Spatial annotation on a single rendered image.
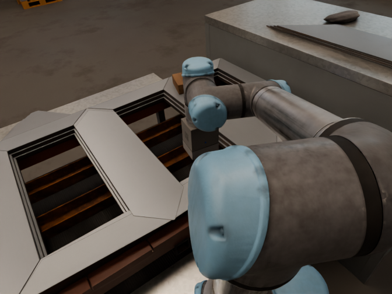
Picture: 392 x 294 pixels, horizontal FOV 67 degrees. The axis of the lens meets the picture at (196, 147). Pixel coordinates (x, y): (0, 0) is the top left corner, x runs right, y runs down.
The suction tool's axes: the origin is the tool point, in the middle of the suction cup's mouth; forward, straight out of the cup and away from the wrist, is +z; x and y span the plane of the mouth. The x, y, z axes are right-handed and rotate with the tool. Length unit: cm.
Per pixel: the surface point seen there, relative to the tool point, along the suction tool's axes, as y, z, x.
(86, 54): -4, 100, -361
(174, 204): 11.2, 10.1, 3.6
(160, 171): 10.1, 10.3, -11.7
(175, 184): 7.7, 10.1, -3.6
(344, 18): -99, -13, -42
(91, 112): 24, 11, -62
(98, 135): 24, 11, -44
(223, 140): -17.9, 11.4, -17.0
